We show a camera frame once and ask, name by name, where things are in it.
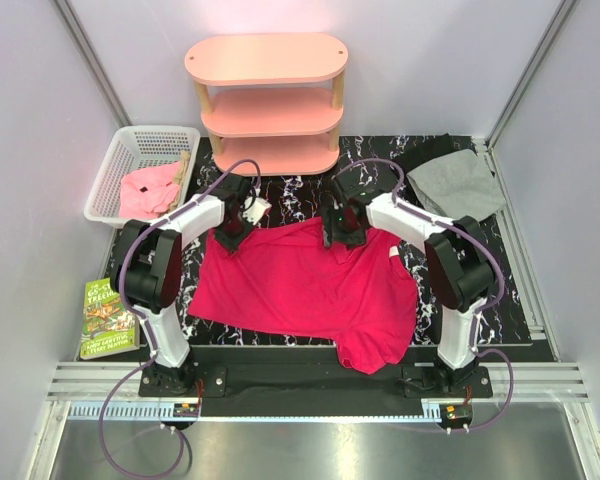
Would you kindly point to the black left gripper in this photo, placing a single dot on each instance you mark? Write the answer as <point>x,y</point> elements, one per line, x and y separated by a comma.
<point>233,243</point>

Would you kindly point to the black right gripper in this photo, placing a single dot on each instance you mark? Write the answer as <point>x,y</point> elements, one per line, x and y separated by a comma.
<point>329,222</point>

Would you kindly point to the red t-shirt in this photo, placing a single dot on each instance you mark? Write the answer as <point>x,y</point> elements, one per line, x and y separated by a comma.
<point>285,281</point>

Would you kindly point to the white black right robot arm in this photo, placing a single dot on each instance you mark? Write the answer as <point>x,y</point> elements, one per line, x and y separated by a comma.
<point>463,274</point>

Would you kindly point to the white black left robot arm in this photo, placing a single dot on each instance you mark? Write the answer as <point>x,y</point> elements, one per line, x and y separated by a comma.
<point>148,268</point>

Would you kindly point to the beige cloth in basket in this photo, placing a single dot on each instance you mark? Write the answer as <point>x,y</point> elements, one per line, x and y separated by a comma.
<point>175,174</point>

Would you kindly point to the light pink cloth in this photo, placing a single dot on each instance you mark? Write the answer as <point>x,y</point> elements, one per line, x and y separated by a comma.
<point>142,192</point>

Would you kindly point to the black folded t-shirt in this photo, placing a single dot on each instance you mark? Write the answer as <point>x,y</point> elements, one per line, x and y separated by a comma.
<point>429,148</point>

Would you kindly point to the grey folded t-shirt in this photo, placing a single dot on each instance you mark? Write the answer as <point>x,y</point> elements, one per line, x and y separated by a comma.
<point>456,185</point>

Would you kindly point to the pink three-tier shelf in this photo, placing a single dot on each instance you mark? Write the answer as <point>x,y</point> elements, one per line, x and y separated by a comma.
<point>271,103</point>

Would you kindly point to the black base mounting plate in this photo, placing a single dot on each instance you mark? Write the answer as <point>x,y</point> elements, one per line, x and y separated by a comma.
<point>309,382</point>

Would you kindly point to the green treehouse book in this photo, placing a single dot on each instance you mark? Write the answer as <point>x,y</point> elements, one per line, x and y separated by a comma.
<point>108,328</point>

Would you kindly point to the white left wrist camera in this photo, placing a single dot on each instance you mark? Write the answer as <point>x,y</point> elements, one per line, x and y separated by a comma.
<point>257,210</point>

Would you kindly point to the aluminium frame rail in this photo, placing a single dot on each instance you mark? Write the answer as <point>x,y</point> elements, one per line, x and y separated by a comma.
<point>111,391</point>

